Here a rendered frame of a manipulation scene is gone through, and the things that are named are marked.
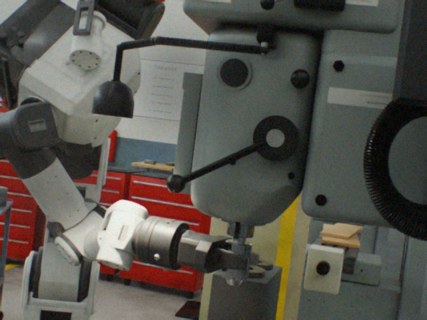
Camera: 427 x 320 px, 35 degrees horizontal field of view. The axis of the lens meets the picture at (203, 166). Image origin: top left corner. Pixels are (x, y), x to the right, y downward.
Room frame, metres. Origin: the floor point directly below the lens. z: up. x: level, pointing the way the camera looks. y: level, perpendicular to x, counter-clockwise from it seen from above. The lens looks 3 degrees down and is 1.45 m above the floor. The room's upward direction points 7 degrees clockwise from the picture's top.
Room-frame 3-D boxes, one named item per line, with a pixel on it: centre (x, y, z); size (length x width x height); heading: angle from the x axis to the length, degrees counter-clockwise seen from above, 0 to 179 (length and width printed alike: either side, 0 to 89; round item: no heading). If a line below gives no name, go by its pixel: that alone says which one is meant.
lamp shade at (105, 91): (1.18, 0.17, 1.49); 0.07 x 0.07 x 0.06
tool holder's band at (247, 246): (1.17, -0.08, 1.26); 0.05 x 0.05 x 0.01
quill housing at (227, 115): (1.16, -0.08, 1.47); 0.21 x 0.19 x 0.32; 170
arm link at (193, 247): (1.20, 0.01, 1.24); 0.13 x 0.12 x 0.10; 156
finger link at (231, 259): (1.14, -0.06, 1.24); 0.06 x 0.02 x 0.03; 66
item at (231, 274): (1.17, -0.08, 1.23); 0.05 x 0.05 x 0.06
